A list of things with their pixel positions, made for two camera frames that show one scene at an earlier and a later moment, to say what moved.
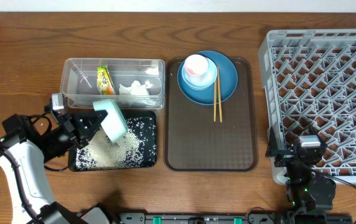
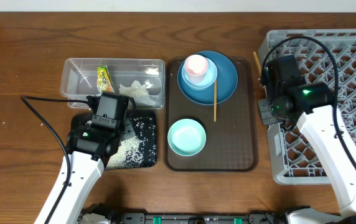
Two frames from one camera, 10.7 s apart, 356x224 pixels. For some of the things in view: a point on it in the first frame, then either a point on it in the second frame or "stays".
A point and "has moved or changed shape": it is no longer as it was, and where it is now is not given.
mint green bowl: x=114 y=124 has moved or changed shape
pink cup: x=196 y=66 stays
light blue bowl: x=211 y=74 stays
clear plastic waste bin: x=135 y=84 stays
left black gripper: x=71 y=133 → x=128 y=130
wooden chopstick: x=215 y=98 stays
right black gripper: x=285 y=155 → x=268 y=117
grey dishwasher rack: x=326 y=78 stays
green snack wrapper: x=104 y=81 stays
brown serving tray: x=193 y=142 stays
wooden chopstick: x=220 y=93 → x=257 y=63
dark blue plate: x=228 y=78 stays
